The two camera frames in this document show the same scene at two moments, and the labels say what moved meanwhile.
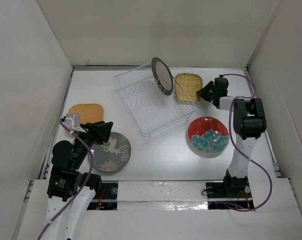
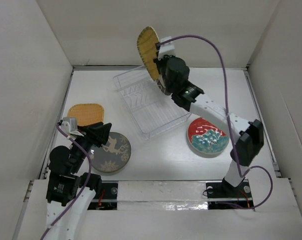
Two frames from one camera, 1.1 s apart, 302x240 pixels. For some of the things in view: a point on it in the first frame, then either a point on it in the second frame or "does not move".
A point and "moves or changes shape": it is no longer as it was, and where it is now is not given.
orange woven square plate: [88, 112] does not move
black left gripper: [98, 131] does not move
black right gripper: [203, 92] to [165, 59]
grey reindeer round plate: [112, 156] does not move
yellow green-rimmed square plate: [186, 85] moves or changes shape
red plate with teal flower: [208, 135] does not move
